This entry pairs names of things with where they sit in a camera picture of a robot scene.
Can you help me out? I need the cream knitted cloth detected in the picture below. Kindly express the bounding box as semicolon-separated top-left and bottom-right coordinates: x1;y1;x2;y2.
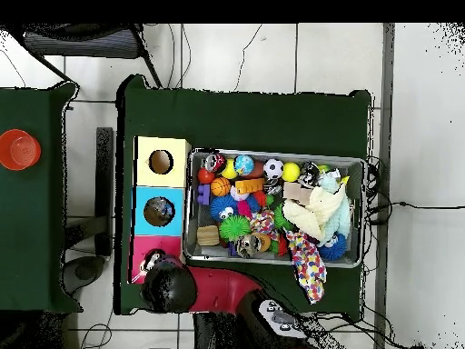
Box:
282;184;347;242

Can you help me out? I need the polka dot cloth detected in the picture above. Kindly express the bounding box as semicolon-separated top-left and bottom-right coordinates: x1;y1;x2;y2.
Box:
284;229;328;305

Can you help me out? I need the mint green cloth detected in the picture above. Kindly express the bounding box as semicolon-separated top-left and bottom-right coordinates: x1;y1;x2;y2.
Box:
318;170;352;243

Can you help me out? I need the wooden box with three holes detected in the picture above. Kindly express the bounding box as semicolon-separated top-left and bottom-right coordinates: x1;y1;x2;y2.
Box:
128;135;193;284

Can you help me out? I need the small basketball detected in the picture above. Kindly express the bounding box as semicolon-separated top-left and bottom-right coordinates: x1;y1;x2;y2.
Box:
210;176;233;197

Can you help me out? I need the blue spiky ball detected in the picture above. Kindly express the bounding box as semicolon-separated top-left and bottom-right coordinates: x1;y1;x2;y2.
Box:
209;194;239;223
318;232;348;262

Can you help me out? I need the orange toy brick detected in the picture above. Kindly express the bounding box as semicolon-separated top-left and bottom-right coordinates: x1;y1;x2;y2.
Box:
234;177;266;194

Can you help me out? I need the globe print ball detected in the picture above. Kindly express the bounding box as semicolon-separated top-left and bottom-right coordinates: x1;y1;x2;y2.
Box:
233;155;256;176

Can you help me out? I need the crushed red can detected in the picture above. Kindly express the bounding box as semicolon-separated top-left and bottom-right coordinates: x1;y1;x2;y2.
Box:
201;153;227;174

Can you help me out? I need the small green spiky ball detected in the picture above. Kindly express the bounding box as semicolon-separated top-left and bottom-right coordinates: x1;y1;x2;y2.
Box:
218;214;252;244

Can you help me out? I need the colourful patterned cloth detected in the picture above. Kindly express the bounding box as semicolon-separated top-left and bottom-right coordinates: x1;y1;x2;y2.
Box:
249;209;279;237

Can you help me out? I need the soccer ball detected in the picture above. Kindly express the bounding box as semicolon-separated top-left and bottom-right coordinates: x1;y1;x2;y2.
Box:
262;158;285;181

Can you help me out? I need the ridged wooden block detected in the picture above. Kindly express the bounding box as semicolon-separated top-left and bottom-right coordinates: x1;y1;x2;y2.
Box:
195;224;221;247

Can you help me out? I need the large green spiky ball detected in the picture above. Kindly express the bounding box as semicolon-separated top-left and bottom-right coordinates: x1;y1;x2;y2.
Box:
272;204;296;233

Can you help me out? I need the crushed silver can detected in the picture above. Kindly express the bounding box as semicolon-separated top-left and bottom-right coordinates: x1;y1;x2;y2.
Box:
234;234;262;259

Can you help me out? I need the yellow ball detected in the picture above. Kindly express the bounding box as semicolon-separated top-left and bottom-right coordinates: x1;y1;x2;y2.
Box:
282;162;302;183

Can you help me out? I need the dark green table cloth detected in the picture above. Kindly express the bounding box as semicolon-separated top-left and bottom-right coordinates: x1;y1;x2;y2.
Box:
115;74;372;315
0;81;83;314

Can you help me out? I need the black chair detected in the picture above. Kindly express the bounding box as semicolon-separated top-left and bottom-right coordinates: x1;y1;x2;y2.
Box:
14;23;163;88

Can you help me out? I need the orange plastic cup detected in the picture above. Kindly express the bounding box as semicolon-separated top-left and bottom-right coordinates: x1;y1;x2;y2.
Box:
0;128;42;172

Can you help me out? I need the wire mesh bin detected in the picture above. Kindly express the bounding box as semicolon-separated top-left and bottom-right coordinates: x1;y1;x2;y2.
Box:
183;147;368;269

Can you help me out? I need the black cable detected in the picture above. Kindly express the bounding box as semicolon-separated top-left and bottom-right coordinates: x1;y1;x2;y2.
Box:
368;200;465;224

